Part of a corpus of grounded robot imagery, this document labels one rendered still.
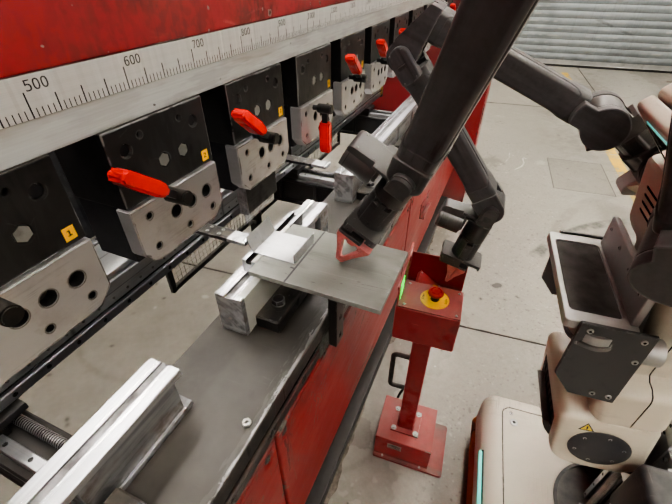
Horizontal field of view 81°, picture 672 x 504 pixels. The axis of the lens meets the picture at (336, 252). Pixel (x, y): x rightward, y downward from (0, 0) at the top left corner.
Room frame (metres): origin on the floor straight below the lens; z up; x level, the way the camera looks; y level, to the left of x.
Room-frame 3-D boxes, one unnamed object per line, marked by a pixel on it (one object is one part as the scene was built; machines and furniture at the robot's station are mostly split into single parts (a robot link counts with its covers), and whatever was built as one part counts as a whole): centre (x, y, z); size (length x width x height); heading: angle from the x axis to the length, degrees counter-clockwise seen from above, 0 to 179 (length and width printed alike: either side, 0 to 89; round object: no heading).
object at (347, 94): (1.00, 0.00, 1.26); 0.15 x 0.09 x 0.17; 157
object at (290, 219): (0.69, 0.13, 0.99); 0.20 x 0.03 x 0.03; 157
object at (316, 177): (1.36, 0.26, 0.81); 0.64 x 0.08 x 0.14; 67
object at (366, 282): (0.60, 0.01, 1.00); 0.26 x 0.18 x 0.01; 67
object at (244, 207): (0.66, 0.15, 1.13); 0.10 x 0.02 x 0.10; 157
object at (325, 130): (0.78, 0.03, 1.20); 0.04 x 0.02 x 0.10; 67
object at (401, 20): (1.37, -0.16, 1.26); 0.15 x 0.09 x 0.17; 157
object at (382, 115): (2.05, -0.04, 0.81); 0.64 x 0.08 x 0.14; 67
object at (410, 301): (0.77, -0.26, 0.75); 0.20 x 0.16 x 0.18; 161
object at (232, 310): (0.71, 0.12, 0.92); 0.39 x 0.06 x 0.10; 157
